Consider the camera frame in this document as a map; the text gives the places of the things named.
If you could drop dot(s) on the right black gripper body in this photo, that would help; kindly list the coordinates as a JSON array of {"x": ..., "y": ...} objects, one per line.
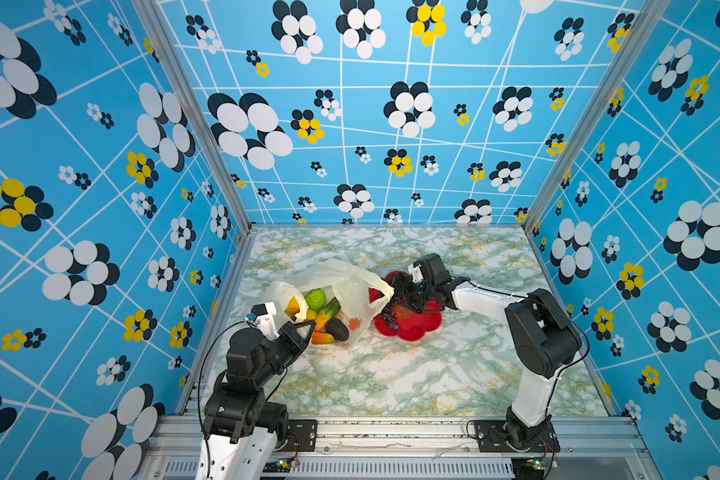
[{"x": 415, "y": 293}]

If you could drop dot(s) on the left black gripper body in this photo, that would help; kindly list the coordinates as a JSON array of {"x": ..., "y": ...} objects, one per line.
[{"x": 285, "y": 349}]

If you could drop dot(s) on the green cucumber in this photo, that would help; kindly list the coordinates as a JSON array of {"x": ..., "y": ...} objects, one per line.
[{"x": 327, "y": 312}]

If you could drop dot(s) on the dark avocado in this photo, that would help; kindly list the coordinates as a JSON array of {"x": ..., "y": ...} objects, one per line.
[{"x": 337, "y": 329}]

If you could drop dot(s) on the green bumpy fruit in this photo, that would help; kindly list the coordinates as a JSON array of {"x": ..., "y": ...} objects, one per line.
[{"x": 316, "y": 299}]

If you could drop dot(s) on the yellow bell pepper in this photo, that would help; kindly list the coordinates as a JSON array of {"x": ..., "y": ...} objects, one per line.
[{"x": 293, "y": 308}]

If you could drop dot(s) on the red flower-shaped plate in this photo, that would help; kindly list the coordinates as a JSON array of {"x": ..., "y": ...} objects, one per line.
[{"x": 414, "y": 328}]

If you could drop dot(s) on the yellowish plastic bag orange print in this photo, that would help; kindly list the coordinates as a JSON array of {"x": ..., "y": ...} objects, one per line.
[{"x": 362, "y": 295}]

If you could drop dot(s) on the dark purple grapes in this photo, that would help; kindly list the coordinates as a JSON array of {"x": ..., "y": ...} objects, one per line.
[{"x": 388, "y": 315}]

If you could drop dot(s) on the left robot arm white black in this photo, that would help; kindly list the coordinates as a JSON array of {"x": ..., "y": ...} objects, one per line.
[{"x": 240, "y": 425}]

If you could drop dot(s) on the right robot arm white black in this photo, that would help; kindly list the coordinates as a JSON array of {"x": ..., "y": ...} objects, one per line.
[{"x": 545, "y": 341}]

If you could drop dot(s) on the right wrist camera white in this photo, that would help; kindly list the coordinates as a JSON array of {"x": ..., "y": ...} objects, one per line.
[{"x": 430, "y": 270}]

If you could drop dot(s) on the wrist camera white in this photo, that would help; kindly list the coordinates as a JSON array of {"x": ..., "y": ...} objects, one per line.
[
  {"x": 430, "y": 270},
  {"x": 262, "y": 317}
]

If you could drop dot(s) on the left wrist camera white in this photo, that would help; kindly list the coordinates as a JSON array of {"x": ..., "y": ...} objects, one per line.
[{"x": 262, "y": 317}]

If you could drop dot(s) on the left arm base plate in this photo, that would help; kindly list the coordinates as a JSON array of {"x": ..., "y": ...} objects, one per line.
[{"x": 300, "y": 436}]

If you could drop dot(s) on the aluminium front rail frame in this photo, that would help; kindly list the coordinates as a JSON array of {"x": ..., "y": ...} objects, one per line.
[{"x": 455, "y": 448}]

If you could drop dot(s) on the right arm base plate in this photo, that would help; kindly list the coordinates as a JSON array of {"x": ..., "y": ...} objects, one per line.
[{"x": 499, "y": 436}]

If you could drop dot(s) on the left corner aluminium post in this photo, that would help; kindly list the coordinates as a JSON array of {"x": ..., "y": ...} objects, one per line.
[{"x": 157, "y": 31}]

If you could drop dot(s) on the corner aluminium post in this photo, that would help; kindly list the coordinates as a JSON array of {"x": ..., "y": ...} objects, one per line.
[
  {"x": 645, "y": 24},
  {"x": 157, "y": 31}
]

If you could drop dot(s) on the right corner aluminium post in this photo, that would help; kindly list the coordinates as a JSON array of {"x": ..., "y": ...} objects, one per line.
[{"x": 645, "y": 24}]

